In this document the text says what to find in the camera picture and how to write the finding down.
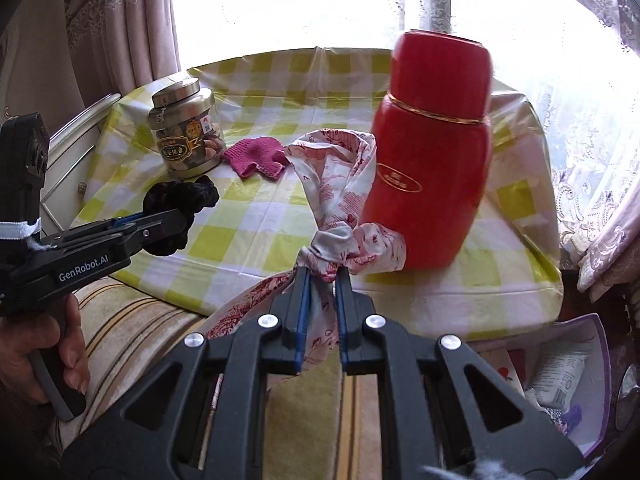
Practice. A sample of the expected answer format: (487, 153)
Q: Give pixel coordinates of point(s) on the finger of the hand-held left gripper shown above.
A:
(122, 221)
(160, 230)

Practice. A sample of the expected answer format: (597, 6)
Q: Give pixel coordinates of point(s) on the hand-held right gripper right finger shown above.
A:
(342, 310)

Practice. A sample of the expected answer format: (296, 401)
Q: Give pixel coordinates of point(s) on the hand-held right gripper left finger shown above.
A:
(302, 310)

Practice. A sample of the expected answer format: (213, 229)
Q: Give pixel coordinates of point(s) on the black scrunchie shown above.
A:
(185, 192)

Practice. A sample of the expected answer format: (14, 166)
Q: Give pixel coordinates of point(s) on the red print white scarf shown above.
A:
(340, 200)

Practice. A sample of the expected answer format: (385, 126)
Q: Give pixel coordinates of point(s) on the purple cardboard box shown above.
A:
(595, 360)

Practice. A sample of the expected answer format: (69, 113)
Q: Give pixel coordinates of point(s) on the person's left hand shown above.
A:
(75, 350)

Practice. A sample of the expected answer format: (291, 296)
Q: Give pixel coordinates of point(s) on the white dresser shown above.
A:
(70, 180)

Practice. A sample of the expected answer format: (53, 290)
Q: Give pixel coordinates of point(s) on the striped plush blanket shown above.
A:
(130, 320)

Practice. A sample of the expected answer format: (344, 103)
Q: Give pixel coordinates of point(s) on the yellow checked tablecloth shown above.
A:
(240, 240)

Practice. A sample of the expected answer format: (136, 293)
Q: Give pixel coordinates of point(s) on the glass jar with metal lid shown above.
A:
(182, 130)

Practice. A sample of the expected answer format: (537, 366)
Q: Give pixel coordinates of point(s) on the red thermos flask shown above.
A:
(425, 150)

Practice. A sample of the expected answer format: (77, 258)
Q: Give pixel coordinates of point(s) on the pink curtain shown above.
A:
(120, 20)

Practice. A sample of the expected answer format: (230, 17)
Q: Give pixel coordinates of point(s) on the pale green wipes packet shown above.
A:
(557, 375)

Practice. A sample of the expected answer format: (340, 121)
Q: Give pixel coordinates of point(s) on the white lace curtain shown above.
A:
(600, 185)

